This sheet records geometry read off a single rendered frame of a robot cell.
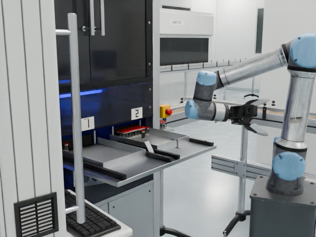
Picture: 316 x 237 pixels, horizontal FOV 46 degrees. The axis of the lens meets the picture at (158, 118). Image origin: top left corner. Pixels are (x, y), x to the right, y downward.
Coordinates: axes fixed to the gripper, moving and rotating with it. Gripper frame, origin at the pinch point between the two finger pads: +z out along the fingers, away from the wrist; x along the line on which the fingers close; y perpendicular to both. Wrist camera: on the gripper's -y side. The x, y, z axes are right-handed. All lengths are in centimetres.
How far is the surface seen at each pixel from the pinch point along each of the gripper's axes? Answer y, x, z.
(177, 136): 56, 7, -22
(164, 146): 40, 14, -34
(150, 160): 27, 21, -43
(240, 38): 784, -338, 349
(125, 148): 43, 16, -52
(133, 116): 59, -2, -47
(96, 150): 47, 18, -66
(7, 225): -34, 41, -92
